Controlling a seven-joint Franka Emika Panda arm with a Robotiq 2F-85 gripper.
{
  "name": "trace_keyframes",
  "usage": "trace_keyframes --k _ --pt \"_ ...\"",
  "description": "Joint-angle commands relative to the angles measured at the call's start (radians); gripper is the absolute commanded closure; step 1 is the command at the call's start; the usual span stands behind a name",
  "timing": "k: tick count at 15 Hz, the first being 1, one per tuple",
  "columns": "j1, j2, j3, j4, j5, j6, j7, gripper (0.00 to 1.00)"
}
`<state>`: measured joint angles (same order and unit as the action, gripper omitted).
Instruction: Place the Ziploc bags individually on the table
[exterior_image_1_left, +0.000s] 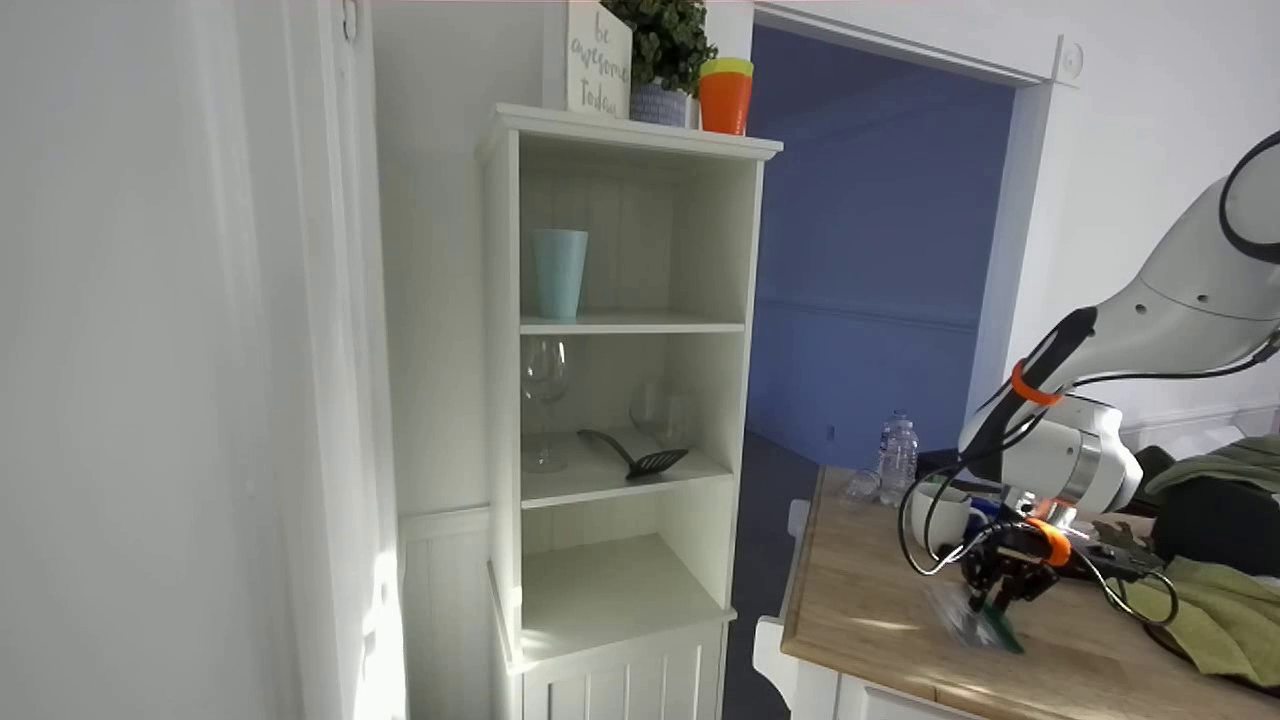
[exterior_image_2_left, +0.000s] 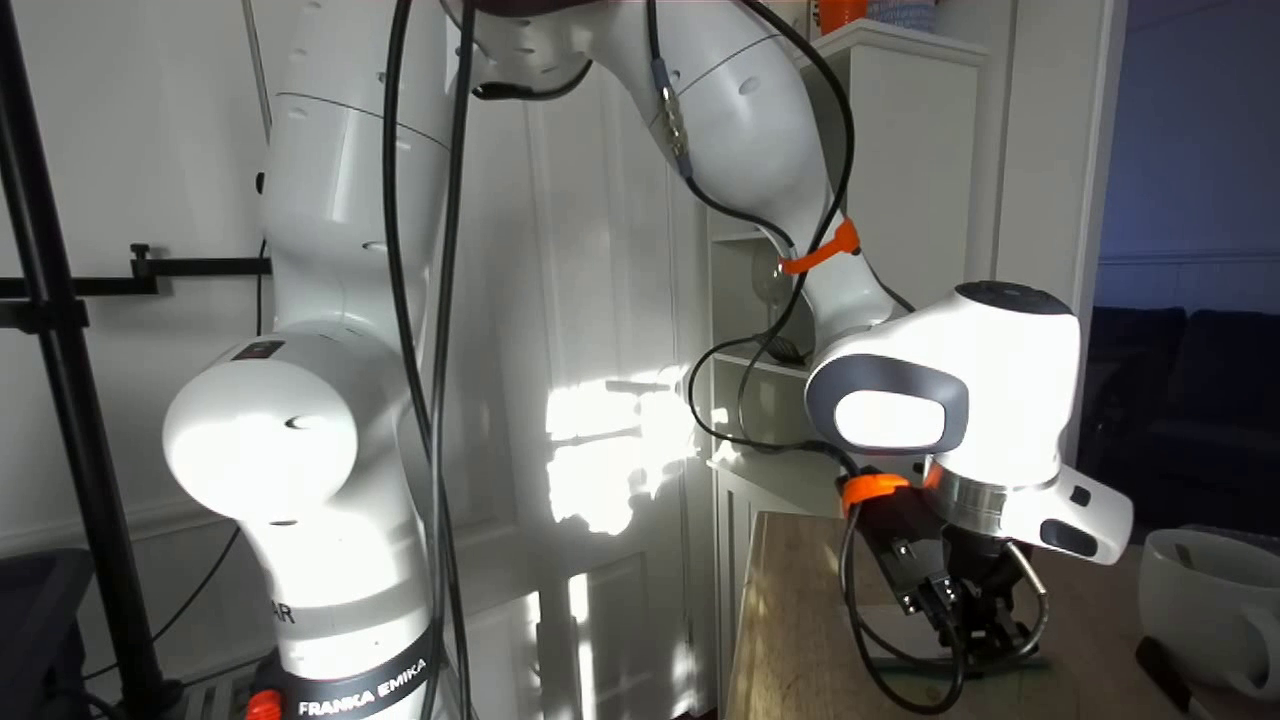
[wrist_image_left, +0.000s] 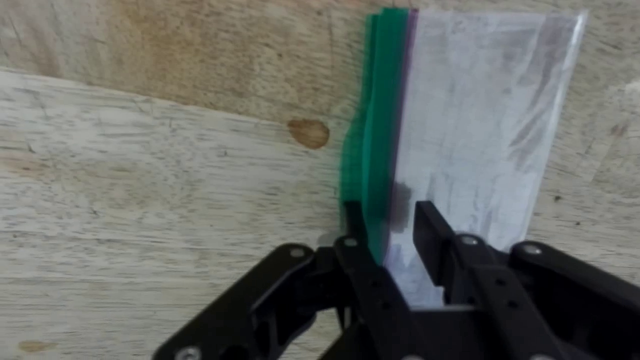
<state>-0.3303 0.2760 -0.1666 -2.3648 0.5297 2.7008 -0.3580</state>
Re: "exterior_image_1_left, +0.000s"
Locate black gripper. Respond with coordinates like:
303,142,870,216
957,519,1058,633

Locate Ziploc bag with green seal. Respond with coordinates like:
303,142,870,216
959,583,1030,659

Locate clear Ziploc bag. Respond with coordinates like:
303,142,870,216
929,577,992,652

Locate white ceramic mug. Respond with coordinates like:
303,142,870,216
914,486,977,551

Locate clear water bottle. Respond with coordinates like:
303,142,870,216
870,415,924,512

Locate yellow-green cloth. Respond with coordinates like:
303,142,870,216
1131,551,1280,691

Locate black cloth bundle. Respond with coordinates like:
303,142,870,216
1147,478,1280,581

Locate olive green cloth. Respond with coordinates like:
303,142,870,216
1131,437,1280,512

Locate black spatula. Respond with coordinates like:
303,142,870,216
575,423,695,486

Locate small clear glass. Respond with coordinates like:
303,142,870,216
624,381,666,439

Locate white shelf cabinet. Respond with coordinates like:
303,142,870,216
477,100,789,720

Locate clear wine glass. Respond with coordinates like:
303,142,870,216
519,338,570,472

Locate teal plastic cup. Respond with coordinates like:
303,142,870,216
530,226,591,325

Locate orange plastic cup stack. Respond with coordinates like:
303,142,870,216
690,51,754,142

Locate green potted plant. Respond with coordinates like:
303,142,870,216
598,0,721,132

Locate white sign with script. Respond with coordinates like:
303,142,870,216
560,0,635,125

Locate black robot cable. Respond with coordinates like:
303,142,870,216
890,310,1280,633

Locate white door frame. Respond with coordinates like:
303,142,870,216
740,0,1091,487

